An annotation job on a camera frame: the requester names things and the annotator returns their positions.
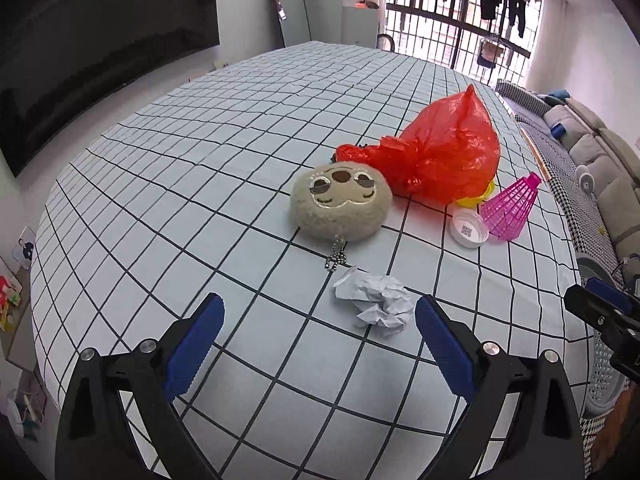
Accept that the houndstooth cloth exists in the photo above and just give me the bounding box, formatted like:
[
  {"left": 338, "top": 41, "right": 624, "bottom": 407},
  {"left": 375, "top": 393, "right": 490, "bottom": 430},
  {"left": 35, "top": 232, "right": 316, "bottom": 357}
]
[{"left": 495, "top": 79, "right": 626, "bottom": 281}]

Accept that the beige plush sloth keychain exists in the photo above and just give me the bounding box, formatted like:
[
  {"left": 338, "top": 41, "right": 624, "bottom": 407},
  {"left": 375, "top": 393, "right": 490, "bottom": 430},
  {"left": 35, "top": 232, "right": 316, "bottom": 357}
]
[{"left": 290, "top": 161, "right": 392, "bottom": 273}]

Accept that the red plastic bag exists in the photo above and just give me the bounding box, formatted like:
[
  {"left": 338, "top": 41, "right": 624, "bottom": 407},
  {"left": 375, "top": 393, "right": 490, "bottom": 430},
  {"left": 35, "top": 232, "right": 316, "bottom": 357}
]
[{"left": 335, "top": 85, "right": 502, "bottom": 206}]

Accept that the colourful toy board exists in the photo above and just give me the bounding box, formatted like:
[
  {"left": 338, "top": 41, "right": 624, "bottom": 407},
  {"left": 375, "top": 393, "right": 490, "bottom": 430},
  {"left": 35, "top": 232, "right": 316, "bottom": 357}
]
[{"left": 0, "top": 275, "right": 23, "bottom": 331}]

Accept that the yellow plastic item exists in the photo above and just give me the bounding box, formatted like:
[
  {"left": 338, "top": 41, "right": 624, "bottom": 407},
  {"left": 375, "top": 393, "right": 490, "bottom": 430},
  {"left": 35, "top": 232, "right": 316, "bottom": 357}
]
[{"left": 454, "top": 180, "right": 496, "bottom": 208}]

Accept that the pink plastic shuttlecock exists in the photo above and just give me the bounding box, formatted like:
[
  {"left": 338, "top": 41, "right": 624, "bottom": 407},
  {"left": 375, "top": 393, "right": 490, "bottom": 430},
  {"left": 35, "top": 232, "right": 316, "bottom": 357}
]
[{"left": 481, "top": 172, "right": 542, "bottom": 242}]

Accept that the black window grille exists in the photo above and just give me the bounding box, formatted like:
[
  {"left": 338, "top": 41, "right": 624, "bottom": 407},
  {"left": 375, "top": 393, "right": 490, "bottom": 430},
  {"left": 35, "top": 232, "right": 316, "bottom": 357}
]
[{"left": 385, "top": 0, "right": 543, "bottom": 86}]

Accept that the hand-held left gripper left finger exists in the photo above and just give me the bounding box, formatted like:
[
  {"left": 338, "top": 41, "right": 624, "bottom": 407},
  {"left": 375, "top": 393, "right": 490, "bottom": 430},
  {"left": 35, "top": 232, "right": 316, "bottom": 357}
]
[{"left": 54, "top": 292, "right": 226, "bottom": 480}]

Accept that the black wall television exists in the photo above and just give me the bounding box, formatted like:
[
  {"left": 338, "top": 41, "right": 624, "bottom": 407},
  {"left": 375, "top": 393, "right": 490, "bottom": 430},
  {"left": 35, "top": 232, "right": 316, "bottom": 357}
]
[{"left": 0, "top": 0, "right": 221, "bottom": 178}]

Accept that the white cartoon card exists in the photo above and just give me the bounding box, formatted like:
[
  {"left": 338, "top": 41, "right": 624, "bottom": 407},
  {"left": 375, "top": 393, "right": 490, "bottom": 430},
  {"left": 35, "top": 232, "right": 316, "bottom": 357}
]
[{"left": 12, "top": 227, "right": 37, "bottom": 262}]

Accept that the white round lid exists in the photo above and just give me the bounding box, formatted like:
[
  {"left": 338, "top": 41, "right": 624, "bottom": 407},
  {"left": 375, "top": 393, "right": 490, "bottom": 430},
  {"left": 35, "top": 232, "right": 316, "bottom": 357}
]
[{"left": 448, "top": 207, "right": 490, "bottom": 248}]

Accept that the white cabinet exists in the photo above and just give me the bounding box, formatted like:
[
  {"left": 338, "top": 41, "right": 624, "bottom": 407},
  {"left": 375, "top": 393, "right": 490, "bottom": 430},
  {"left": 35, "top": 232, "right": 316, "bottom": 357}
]
[{"left": 341, "top": 4, "right": 379, "bottom": 50}]

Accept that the grey sofa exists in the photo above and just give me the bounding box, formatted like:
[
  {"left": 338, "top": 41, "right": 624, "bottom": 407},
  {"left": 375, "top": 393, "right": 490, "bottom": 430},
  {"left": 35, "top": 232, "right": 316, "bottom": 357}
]
[{"left": 542, "top": 97, "right": 640, "bottom": 261}]

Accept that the leaning floor mirror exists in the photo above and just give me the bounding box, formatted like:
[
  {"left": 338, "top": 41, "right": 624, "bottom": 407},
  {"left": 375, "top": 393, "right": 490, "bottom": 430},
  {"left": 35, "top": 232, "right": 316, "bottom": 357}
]
[{"left": 265, "top": 0, "right": 311, "bottom": 50}]

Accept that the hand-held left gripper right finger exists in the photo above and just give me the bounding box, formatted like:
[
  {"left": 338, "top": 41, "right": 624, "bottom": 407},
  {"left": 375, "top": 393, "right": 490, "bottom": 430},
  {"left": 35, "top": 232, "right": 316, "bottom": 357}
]
[{"left": 414, "top": 294, "right": 586, "bottom": 480}]

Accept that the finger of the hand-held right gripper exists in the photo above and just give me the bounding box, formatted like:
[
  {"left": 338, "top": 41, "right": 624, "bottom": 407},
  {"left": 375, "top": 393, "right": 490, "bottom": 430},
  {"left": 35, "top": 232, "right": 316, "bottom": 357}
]
[
  {"left": 584, "top": 276, "right": 633, "bottom": 313},
  {"left": 565, "top": 285, "right": 608, "bottom": 329}
]

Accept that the white paper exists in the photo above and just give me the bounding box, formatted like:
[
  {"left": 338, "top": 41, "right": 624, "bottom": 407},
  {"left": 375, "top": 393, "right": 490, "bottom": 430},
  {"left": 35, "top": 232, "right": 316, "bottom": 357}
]
[{"left": 334, "top": 266, "right": 416, "bottom": 336}]

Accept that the checked bed sheet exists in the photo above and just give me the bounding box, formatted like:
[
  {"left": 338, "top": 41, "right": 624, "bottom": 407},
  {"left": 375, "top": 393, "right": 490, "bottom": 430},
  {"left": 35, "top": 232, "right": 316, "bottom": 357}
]
[{"left": 30, "top": 40, "right": 593, "bottom": 480}]

